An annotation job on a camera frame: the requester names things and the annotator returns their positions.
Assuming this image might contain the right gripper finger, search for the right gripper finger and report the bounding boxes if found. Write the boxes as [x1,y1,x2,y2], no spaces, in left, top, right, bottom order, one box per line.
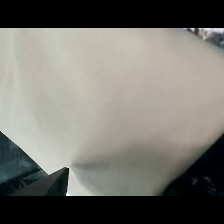
[9,166,71,197]

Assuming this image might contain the pink shirt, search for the pink shirt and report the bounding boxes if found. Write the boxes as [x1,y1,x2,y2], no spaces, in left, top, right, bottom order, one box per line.
[0,27,224,197]

